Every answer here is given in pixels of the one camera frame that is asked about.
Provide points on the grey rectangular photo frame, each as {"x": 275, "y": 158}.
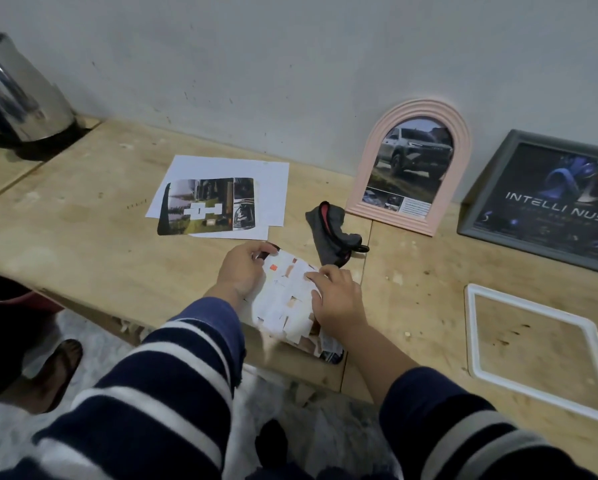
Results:
{"x": 471, "y": 214}

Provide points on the person's left hand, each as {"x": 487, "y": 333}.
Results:
{"x": 241, "y": 269}

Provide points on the person's black shoe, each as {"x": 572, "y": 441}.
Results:
{"x": 271, "y": 444}

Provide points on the double-sided arched brochure picture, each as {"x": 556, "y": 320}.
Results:
{"x": 409, "y": 164}

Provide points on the cut brochure pages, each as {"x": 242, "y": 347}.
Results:
{"x": 331, "y": 353}

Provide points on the pink arched photo frame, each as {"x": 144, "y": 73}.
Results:
{"x": 359, "y": 194}

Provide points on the person's left forearm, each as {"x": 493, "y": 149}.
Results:
{"x": 169, "y": 394}

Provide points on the white paper sheets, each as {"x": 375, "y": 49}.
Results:
{"x": 274, "y": 194}

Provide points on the black cleaning cloth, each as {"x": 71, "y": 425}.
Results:
{"x": 329, "y": 234}

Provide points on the cut-up car brochure page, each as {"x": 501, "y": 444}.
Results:
{"x": 284, "y": 294}

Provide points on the person's right hand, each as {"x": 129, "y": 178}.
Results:
{"x": 339, "y": 299}

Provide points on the white rectangular photo frame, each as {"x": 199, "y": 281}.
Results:
{"x": 470, "y": 334}

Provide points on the person's right forearm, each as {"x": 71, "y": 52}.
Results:
{"x": 454, "y": 424}

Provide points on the car photo print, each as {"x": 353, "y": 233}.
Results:
{"x": 179, "y": 204}

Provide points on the steel electric kettle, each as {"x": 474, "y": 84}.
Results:
{"x": 19, "y": 94}

